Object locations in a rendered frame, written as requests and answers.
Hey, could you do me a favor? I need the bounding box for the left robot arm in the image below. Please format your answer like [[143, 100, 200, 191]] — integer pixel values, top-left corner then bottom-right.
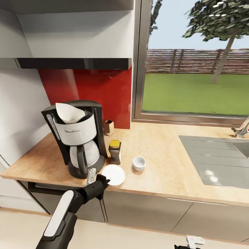
[[36, 168, 111, 249]]

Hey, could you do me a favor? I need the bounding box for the saucer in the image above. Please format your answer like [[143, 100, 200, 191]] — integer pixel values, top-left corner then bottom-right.
[[102, 164, 125, 186]]

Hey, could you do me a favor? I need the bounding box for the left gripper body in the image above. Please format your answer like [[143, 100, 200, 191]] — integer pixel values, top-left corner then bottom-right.
[[89, 174, 106, 200]]

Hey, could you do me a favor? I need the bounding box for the bottle of coffee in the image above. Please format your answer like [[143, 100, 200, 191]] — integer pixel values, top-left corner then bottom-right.
[[109, 140, 121, 165]]

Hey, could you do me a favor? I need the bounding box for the paper coffee filter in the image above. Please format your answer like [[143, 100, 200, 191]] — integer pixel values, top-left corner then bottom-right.
[[55, 103, 85, 125]]

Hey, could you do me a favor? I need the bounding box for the coffee cup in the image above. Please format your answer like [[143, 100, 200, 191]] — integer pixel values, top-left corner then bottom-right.
[[132, 156, 146, 171]]

